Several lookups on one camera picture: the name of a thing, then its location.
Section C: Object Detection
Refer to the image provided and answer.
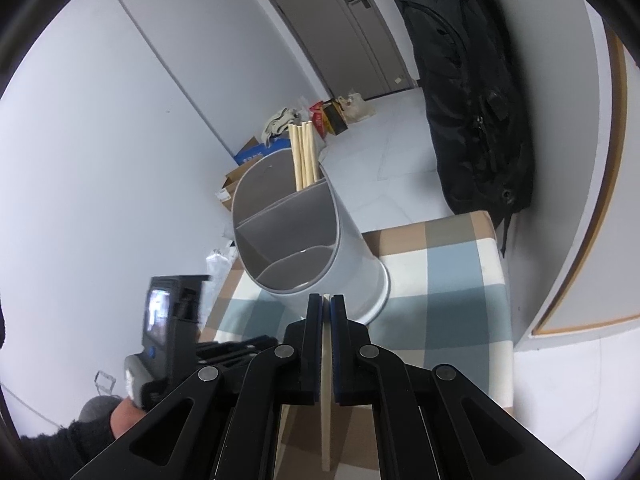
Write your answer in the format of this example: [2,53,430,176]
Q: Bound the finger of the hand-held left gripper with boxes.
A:
[197,336,278,353]
[196,352,256,368]

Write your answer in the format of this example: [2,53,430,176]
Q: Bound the white utensil holder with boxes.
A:
[230,147,391,326]

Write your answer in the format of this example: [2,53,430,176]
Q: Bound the person's left hand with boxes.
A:
[111,397,147,439]

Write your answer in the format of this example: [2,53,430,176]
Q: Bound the person's left forearm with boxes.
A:
[20,395,121,480]

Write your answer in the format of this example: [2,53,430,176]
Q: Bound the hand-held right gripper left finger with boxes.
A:
[70,294,323,480]

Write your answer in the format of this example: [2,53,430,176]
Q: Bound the crumpled clear plastic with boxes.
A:
[205,240,238,286]

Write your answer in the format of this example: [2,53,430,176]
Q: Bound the grey door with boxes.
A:
[245,0,416,103]

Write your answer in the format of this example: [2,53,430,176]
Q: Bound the red bag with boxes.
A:
[309,100,348,137]

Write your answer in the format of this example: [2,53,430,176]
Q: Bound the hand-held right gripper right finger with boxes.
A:
[330,295,586,480]

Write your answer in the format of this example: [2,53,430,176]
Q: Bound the grey cloth pile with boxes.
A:
[260,107,303,146]

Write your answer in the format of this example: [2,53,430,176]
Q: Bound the white wood-edged board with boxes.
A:
[531,25,640,337]

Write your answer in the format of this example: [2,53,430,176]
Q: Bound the brown cardboard box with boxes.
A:
[216,172,248,211]

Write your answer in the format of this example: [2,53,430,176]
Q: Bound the beige plastic bag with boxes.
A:
[335,91,376,123]

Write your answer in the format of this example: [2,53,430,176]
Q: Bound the blue cardboard box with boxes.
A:
[234,135,281,166]

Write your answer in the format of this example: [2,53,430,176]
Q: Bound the thin floor cable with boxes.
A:
[0,382,56,428]

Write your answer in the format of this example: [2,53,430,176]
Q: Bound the black backpack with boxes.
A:
[400,0,535,256]

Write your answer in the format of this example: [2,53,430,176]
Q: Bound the checkered tablecloth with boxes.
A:
[197,211,515,480]

